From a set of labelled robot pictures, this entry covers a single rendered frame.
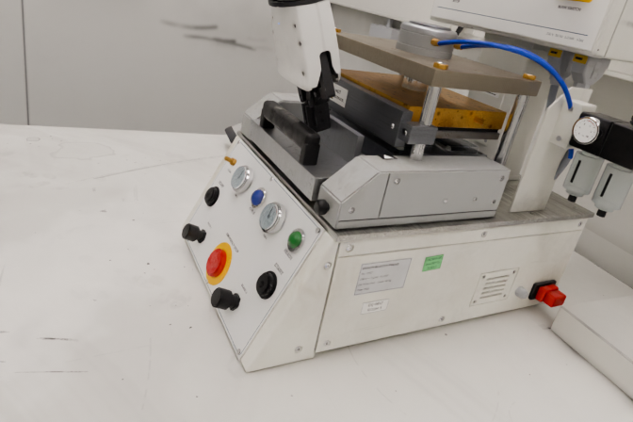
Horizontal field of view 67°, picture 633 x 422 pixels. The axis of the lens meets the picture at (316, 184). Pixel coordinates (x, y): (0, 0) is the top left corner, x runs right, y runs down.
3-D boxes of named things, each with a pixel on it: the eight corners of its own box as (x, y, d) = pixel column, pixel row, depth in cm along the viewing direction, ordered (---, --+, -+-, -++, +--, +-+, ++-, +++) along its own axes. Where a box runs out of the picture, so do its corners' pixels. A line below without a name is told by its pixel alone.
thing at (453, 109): (410, 99, 83) (425, 43, 80) (506, 143, 66) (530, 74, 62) (324, 92, 75) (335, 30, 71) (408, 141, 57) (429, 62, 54)
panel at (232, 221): (183, 233, 80) (240, 137, 77) (239, 361, 56) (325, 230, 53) (172, 229, 79) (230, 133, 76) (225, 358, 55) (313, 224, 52)
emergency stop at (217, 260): (211, 267, 69) (225, 246, 69) (219, 284, 66) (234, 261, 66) (202, 265, 68) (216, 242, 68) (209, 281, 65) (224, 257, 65)
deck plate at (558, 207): (445, 139, 101) (446, 135, 101) (593, 218, 73) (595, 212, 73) (236, 134, 79) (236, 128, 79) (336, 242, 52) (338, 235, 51)
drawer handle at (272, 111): (271, 126, 70) (275, 99, 69) (316, 166, 58) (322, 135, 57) (258, 125, 69) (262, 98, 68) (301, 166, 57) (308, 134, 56)
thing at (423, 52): (429, 96, 89) (448, 24, 84) (573, 159, 64) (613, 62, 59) (314, 87, 77) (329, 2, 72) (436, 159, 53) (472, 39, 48)
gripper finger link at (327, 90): (307, 29, 56) (298, 53, 61) (333, 88, 55) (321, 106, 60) (316, 26, 56) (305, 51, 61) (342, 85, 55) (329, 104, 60)
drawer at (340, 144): (400, 144, 88) (411, 103, 85) (487, 198, 70) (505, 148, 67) (247, 141, 73) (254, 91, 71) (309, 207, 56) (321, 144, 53)
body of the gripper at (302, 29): (253, -11, 59) (269, 77, 64) (285, -2, 50) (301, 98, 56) (308, -24, 61) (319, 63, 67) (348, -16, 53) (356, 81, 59)
